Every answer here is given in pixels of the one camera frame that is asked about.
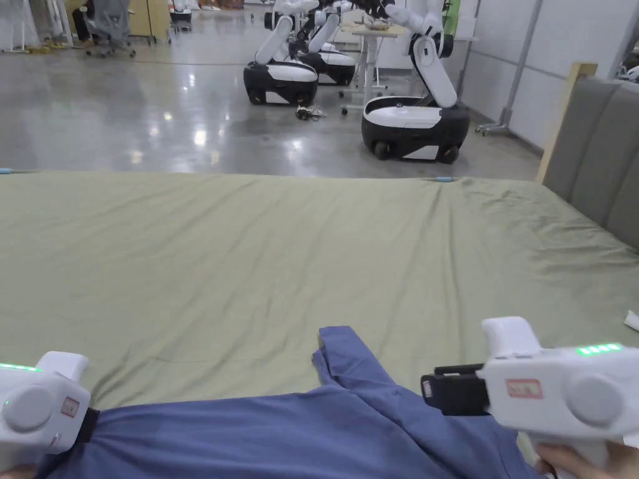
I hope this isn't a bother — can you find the grey rolling stand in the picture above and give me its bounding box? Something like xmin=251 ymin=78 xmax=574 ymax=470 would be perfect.
xmin=475 ymin=0 xmax=534 ymax=137

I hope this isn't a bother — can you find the white and black wheeled robot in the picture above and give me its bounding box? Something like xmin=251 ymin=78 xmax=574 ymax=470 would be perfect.
xmin=243 ymin=0 xmax=320 ymax=107
xmin=298 ymin=0 xmax=358 ymax=86
xmin=361 ymin=0 xmax=472 ymax=164

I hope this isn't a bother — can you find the person's left hand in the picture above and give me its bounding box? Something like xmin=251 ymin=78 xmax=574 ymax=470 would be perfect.
xmin=0 ymin=463 xmax=42 ymax=479

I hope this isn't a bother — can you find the bed with pale green sheet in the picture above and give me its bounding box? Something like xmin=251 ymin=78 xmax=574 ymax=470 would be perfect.
xmin=0 ymin=169 xmax=639 ymax=479

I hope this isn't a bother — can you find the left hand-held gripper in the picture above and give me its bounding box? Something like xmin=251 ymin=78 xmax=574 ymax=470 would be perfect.
xmin=0 ymin=351 xmax=100 ymax=455

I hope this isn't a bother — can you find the wooden cabinet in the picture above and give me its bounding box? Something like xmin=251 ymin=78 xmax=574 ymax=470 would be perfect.
xmin=124 ymin=0 xmax=173 ymax=45

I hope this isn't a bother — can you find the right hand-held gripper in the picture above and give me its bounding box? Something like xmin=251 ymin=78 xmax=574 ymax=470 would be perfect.
xmin=421 ymin=316 xmax=639 ymax=473

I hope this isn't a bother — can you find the blue shirt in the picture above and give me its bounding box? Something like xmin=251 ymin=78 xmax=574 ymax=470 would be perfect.
xmin=36 ymin=325 xmax=546 ymax=479

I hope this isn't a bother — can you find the grey padded headboard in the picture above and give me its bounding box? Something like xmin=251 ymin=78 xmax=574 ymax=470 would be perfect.
xmin=535 ymin=62 xmax=639 ymax=261

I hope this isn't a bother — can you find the person's right hand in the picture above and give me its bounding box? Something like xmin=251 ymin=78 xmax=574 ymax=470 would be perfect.
xmin=536 ymin=434 xmax=639 ymax=479

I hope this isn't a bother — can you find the white height-adjustable table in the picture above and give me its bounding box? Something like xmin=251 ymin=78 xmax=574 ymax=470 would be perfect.
xmin=338 ymin=24 xmax=406 ymax=119

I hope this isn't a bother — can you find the grey office chair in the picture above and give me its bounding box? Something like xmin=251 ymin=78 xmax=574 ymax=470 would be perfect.
xmin=82 ymin=0 xmax=137 ymax=59

